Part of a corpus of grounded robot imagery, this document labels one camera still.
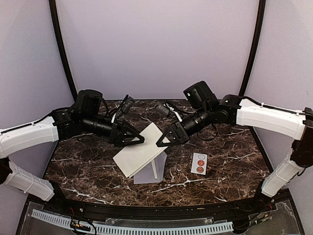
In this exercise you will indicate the black frame post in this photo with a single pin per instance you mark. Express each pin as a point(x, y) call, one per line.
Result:
point(254, 46)
point(61, 48)

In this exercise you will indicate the grey envelope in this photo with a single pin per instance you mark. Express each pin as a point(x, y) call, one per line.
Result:
point(146, 176)

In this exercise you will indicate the white sheet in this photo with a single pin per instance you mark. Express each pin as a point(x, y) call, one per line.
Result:
point(154, 169)

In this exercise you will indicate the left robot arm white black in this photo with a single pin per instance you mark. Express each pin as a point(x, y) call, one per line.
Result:
point(60, 124)

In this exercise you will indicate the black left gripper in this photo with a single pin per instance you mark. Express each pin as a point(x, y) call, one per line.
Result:
point(118, 139)

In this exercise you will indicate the white slotted cable duct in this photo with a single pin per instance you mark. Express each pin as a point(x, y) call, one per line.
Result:
point(135, 227)

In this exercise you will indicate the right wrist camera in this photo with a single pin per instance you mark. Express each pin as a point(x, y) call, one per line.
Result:
point(168, 111)

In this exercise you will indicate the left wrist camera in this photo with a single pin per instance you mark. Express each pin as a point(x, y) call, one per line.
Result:
point(123, 108)

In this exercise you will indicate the wax seal sticker sheet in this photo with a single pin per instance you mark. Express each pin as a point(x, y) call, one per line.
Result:
point(194, 165)

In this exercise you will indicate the black left frame post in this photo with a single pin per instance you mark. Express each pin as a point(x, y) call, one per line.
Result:
point(61, 48)

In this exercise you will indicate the beige lined letter paper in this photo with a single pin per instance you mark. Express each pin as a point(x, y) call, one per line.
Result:
point(132, 159)

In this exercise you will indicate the black right frame post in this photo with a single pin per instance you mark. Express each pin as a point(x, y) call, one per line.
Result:
point(254, 46)

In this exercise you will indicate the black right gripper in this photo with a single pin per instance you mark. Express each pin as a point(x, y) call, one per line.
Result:
point(180, 135)

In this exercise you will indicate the black front rail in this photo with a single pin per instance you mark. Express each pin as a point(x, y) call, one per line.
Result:
point(239, 209)

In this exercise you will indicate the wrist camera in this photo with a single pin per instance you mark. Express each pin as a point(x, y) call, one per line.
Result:
point(168, 111)
point(123, 108)

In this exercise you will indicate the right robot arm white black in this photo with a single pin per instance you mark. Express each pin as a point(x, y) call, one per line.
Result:
point(245, 111)

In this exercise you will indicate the brown round seal sticker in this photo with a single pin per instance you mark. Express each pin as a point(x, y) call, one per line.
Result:
point(200, 169)

